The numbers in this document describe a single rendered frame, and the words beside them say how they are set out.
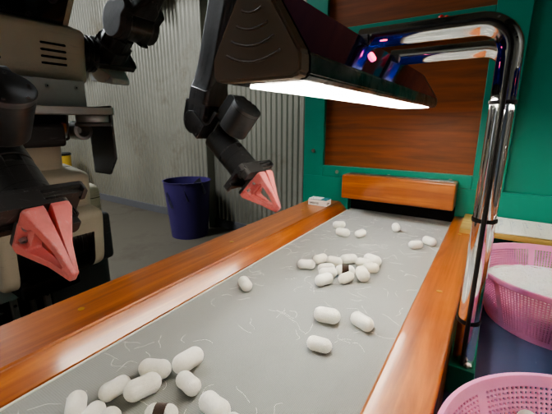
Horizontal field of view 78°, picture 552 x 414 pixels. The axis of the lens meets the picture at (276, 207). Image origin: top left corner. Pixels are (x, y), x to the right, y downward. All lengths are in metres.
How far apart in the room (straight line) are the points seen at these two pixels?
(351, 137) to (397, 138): 0.13
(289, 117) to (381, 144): 1.79
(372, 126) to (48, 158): 0.85
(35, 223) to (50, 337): 0.15
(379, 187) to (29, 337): 0.82
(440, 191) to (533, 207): 0.21
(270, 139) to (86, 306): 2.48
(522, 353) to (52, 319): 0.66
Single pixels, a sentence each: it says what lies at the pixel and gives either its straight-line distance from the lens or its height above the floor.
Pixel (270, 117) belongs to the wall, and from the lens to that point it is 2.88.
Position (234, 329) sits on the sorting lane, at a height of 0.74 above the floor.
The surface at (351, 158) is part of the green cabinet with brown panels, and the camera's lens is 1.08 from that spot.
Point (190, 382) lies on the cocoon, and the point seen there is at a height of 0.76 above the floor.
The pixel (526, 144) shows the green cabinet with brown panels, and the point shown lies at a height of 0.96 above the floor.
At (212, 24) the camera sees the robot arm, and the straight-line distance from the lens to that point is 0.72.
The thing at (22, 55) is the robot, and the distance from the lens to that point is 0.93.
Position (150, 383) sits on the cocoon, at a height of 0.76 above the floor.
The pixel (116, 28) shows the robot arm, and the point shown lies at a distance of 0.93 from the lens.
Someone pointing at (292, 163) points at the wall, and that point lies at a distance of 2.78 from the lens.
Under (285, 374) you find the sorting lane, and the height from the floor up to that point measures 0.74.
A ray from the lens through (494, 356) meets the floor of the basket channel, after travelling 0.63.
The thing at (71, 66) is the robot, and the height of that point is 1.13.
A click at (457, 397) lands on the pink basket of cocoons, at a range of 0.39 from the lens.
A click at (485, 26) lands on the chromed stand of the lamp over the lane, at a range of 0.45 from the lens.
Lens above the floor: 1.01
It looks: 14 degrees down
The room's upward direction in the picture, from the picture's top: straight up
